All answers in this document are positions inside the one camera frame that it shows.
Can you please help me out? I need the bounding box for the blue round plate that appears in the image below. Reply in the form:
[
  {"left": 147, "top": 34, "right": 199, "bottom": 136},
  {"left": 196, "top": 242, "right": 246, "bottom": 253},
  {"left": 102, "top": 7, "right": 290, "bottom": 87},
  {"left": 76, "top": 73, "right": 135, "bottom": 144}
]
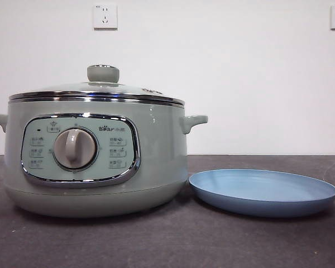
[{"left": 188, "top": 168, "right": 335, "bottom": 218}]

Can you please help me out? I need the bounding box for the glass lid with green knob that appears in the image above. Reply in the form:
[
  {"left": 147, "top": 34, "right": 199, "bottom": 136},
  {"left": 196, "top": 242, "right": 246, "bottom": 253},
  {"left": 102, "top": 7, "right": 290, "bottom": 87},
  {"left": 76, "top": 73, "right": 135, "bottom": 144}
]
[{"left": 8, "top": 64, "right": 185, "bottom": 107}]

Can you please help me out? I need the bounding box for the pale green electric steamer pot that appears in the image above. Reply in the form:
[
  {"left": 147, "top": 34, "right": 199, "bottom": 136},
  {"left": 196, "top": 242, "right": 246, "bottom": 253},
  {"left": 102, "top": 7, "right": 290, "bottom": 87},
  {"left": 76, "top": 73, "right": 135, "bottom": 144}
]
[{"left": 0, "top": 98, "right": 209, "bottom": 219}]

